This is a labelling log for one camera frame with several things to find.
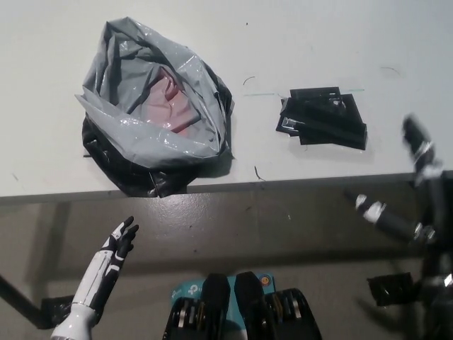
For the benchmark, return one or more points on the black table leg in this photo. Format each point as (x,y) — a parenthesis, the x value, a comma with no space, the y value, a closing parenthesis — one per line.
(17,299)

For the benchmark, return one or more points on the black ribbed robot torso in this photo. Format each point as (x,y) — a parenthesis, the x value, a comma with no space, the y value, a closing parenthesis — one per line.
(247,311)

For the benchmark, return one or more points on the pink item inside bag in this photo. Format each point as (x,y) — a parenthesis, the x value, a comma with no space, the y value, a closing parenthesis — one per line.
(177,106)

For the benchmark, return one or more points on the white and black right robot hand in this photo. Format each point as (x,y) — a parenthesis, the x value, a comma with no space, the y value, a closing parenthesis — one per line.
(435,212)

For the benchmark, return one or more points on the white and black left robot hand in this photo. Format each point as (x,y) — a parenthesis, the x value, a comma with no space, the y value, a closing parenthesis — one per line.
(106,262)

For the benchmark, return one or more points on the teal router box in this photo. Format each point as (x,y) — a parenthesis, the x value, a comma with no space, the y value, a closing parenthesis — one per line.
(231,287)

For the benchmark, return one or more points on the grey and black plastic bag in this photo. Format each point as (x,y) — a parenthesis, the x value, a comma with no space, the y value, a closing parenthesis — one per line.
(159,148)

